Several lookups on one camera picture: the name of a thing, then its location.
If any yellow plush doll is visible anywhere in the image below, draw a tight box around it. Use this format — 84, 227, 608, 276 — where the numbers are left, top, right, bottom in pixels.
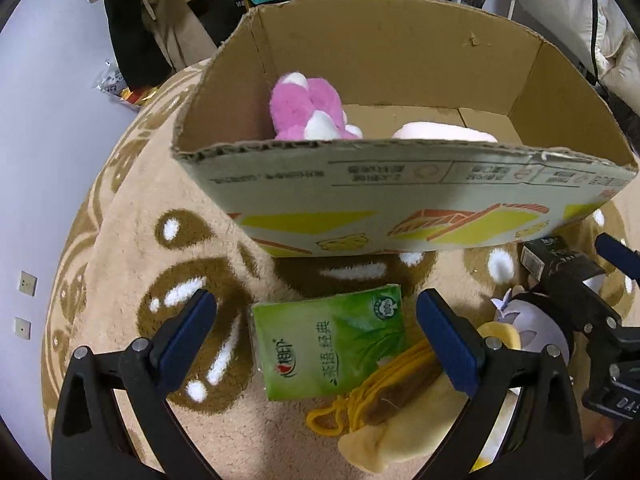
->
304, 320, 524, 474

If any wall socket upper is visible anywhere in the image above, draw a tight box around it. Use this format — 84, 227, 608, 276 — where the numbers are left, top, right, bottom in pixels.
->
17, 271, 38, 297

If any purple-haired plush doll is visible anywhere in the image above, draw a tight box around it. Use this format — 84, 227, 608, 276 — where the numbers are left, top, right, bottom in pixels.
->
490, 287, 574, 364

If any wall socket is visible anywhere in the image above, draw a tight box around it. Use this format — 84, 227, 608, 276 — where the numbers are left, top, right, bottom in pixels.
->
13, 316, 32, 340
17, 271, 38, 297

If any cream bedding pile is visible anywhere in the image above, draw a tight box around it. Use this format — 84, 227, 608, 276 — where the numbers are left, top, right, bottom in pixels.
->
518, 0, 639, 110

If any green tissue pack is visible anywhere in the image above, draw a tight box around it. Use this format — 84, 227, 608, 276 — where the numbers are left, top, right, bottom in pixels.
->
250, 284, 408, 402

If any black hanging coat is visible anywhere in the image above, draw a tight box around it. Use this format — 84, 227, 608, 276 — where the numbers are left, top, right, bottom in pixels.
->
104, 0, 172, 90

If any wall socket lower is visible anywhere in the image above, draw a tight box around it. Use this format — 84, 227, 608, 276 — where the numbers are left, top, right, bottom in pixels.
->
13, 316, 32, 340

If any pink swirl snail plush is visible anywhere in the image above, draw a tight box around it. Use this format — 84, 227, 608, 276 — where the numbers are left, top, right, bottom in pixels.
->
393, 122, 497, 143

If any open cardboard box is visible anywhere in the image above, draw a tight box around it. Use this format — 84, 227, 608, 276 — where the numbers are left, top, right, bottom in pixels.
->
172, 0, 638, 257

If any snack bag on floor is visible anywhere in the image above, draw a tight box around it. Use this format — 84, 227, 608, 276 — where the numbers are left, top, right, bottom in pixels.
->
92, 60, 158, 112

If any small black white box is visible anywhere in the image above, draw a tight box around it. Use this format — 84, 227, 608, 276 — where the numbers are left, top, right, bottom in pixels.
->
520, 236, 586, 284

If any pink plush bear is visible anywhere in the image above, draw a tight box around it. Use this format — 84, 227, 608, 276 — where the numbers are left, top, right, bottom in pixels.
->
269, 72, 362, 142

